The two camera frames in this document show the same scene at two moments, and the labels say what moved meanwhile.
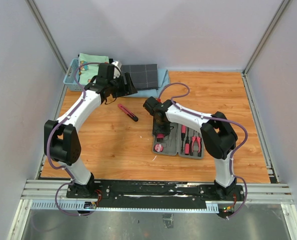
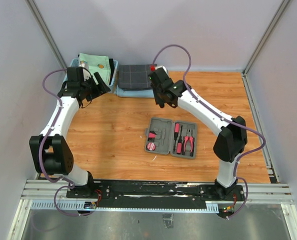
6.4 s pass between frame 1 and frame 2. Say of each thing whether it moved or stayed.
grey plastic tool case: moved
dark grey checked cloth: stayed
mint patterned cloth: stayed
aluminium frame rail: stayed
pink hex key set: moved
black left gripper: moved
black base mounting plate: stayed
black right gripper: moved
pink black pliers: moved
